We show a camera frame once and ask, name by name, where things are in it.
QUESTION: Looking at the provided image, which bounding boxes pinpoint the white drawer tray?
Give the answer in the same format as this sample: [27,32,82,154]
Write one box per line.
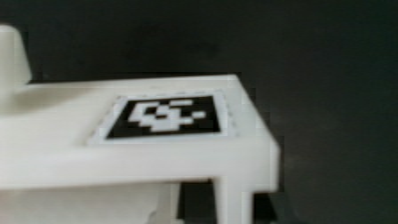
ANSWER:
[0,25,281,224]

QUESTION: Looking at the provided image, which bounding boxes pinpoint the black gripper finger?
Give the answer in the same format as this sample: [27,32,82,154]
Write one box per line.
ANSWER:
[255,192,292,224]

